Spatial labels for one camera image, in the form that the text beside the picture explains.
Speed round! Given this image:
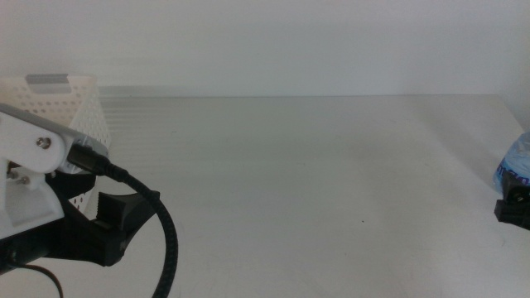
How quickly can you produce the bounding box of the clear water bottle blue cap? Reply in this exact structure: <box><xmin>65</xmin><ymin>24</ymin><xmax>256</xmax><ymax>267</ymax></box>
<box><xmin>492</xmin><ymin>132</ymin><xmax>530</xmax><ymax>195</ymax></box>

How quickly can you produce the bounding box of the white perforated plastic basket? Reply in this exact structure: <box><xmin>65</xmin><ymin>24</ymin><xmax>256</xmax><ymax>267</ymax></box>
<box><xmin>0</xmin><ymin>74</ymin><xmax>112</xmax><ymax>214</ymax></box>

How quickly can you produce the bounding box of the left thin black wire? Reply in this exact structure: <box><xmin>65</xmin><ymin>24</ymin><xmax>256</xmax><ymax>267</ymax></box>
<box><xmin>7</xmin><ymin>262</ymin><xmax>64</xmax><ymax>298</ymax></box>

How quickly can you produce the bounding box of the left thick braided black cable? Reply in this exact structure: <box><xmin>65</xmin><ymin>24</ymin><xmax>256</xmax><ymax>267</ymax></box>
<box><xmin>67</xmin><ymin>143</ymin><xmax>179</xmax><ymax>298</ymax></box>

